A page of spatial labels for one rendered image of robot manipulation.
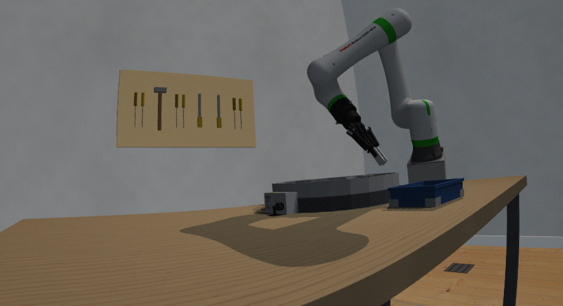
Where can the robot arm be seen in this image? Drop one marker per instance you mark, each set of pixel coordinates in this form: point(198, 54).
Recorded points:
point(381, 35)

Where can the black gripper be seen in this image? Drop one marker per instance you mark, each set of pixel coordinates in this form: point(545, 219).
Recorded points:
point(351, 121)

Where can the blue plastic crate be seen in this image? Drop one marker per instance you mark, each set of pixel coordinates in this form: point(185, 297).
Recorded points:
point(419, 195)

